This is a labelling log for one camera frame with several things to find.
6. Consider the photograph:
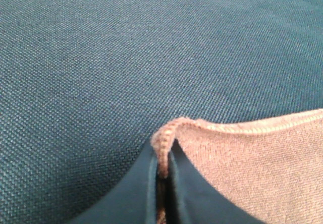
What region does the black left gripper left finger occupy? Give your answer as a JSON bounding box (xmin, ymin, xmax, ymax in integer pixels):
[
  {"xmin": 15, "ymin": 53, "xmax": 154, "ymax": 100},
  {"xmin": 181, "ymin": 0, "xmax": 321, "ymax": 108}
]
[{"xmin": 69, "ymin": 143, "xmax": 157, "ymax": 224}]

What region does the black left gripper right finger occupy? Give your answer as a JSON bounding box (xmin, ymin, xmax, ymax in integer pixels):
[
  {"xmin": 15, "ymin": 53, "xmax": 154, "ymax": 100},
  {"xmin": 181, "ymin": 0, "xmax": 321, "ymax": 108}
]
[{"xmin": 165, "ymin": 140, "xmax": 252, "ymax": 223}]

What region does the brown microfibre towel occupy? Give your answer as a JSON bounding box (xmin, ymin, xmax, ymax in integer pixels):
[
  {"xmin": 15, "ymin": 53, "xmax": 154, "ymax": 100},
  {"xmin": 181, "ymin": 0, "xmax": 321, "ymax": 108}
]
[{"xmin": 151, "ymin": 109, "xmax": 322, "ymax": 223}]

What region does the black table cloth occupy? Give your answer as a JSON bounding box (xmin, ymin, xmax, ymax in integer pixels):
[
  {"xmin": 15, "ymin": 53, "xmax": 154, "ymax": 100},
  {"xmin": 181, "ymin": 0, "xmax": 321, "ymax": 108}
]
[{"xmin": 1, "ymin": 0, "xmax": 322, "ymax": 223}]

